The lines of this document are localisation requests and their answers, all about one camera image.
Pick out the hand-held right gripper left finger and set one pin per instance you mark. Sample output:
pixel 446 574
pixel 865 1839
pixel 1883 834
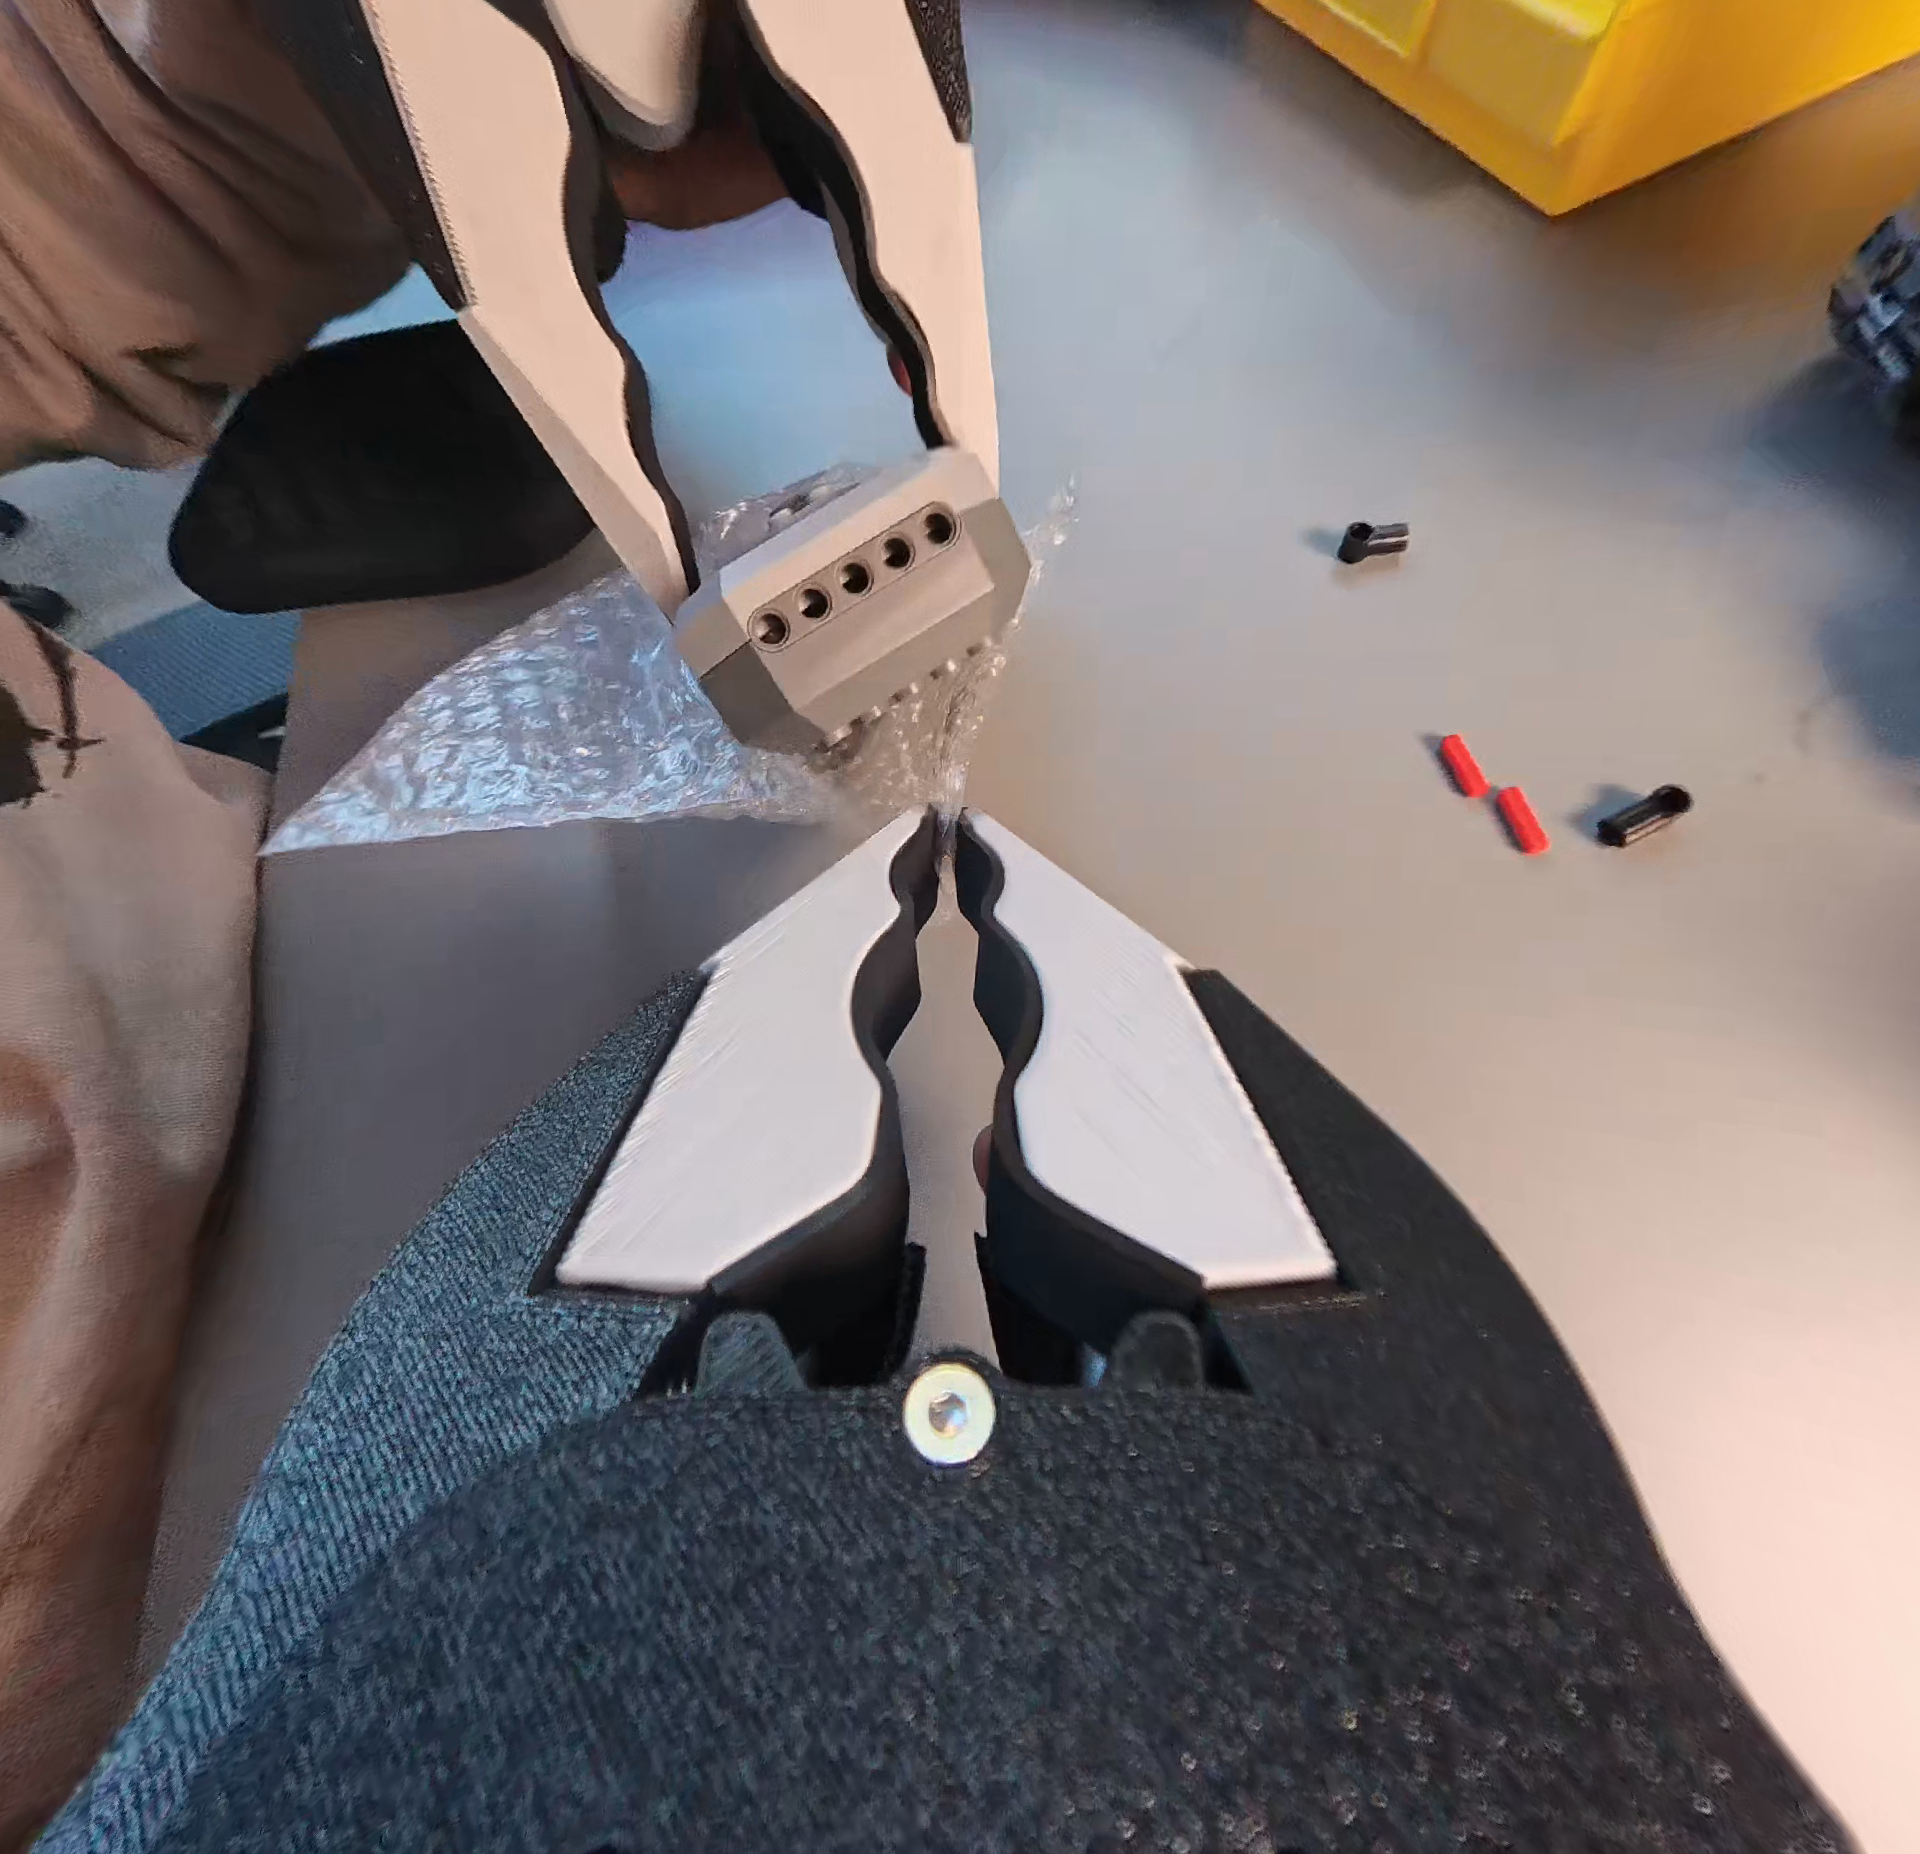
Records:
pixel 752 1119

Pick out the yellow tracked toy robot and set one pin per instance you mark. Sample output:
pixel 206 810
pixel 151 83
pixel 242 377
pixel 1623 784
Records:
pixel 1883 324

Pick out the clear bubble wrap bag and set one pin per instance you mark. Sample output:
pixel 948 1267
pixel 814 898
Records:
pixel 525 728

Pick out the person's left hand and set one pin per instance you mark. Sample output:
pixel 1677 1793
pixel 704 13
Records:
pixel 704 187

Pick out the red brick pin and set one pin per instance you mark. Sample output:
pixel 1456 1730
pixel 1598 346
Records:
pixel 1464 767
pixel 1523 819

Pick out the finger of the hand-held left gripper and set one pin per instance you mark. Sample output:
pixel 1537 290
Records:
pixel 901 160
pixel 496 187

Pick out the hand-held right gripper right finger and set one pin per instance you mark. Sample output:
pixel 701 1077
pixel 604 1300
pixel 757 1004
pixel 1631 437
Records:
pixel 1155 1119

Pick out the yellow storage bin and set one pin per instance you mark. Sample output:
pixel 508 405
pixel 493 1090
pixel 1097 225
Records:
pixel 1575 54

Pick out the person's left forearm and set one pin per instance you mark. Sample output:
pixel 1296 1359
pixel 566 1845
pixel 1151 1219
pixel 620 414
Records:
pixel 151 204

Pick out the black brick connector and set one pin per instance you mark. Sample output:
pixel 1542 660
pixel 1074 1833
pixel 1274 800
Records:
pixel 1642 816
pixel 1374 541

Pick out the grey office chair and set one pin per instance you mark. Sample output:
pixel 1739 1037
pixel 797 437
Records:
pixel 195 669

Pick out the grey brick remote control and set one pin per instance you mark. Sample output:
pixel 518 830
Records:
pixel 870 609

